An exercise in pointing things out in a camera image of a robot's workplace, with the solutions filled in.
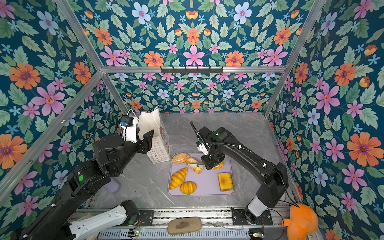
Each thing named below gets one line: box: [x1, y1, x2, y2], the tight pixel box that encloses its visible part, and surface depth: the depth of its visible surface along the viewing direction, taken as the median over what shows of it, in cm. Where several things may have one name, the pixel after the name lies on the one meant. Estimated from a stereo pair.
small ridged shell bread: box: [179, 181, 197, 195], surface depth 82 cm
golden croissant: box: [169, 167, 189, 190], surface depth 85 cm
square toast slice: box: [218, 172, 234, 192], surface depth 83 cm
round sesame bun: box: [172, 153, 190, 164], surface depth 92 cm
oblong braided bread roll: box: [186, 157, 204, 175], surface depth 90 cm
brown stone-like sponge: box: [167, 217, 202, 235], surface depth 70 cm
